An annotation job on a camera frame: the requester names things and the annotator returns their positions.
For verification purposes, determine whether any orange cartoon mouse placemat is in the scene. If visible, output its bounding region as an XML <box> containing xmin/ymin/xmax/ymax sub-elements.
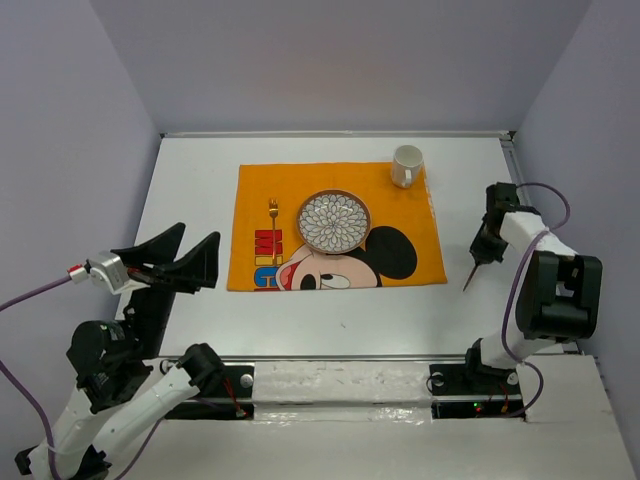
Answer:
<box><xmin>227</xmin><ymin>162</ymin><xmax>447</xmax><ymax>292</ymax></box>

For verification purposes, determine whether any floral patterned plate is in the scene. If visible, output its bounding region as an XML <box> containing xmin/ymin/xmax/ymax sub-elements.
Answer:
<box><xmin>296</xmin><ymin>189</ymin><xmax>372</xmax><ymax>255</ymax></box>

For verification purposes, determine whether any white mug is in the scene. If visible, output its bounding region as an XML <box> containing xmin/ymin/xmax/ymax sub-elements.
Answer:
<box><xmin>391</xmin><ymin>145</ymin><xmax>424</xmax><ymax>189</ymax></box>

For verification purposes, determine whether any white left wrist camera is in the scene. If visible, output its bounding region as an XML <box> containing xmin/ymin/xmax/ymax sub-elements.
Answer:
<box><xmin>67</xmin><ymin>251</ymin><xmax>148</xmax><ymax>296</ymax></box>

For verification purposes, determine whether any copper knife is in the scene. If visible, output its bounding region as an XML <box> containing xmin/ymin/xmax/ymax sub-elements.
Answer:
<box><xmin>462</xmin><ymin>262</ymin><xmax>481</xmax><ymax>292</ymax></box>

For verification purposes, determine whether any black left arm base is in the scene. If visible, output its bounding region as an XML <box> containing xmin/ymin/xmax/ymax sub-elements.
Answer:
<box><xmin>164</xmin><ymin>362</ymin><xmax>255</xmax><ymax>421</ymax></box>

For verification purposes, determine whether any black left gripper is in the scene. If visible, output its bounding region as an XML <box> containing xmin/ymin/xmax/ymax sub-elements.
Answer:
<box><xmin>115</xmin><ymin>219</ymin><xmax>225</xmax><ymax>357</ymax></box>

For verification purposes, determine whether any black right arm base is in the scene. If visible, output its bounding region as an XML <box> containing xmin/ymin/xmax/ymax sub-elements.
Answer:
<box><xmin>425</xmin><ymin>363</ymin><xmax>524</xmax><ymax>420</ymax></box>

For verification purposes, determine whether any copper fork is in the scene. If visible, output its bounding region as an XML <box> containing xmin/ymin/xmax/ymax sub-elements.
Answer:
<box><xmin>269</xmin><ymin>198</ymin><xmax>279</xmax><ymax>266</ymax></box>

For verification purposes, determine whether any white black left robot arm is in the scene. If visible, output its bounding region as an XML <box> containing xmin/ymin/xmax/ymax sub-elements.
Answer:
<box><xmin>15</xmin><ymin>222</ymin><xmax>224</xmax><ymax>479</ymax></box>

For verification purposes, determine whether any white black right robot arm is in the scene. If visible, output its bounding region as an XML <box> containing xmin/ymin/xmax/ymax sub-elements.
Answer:
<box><xmin>162</xmin><ymin>183</ymin><xmax>602</xmax><ymax>392</ymax></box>

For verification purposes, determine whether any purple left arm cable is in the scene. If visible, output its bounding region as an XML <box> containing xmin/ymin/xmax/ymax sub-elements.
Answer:
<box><xmin>0</xmin><ymin>274</ymin><xmax>166</xmax><ymax>480</ymax></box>

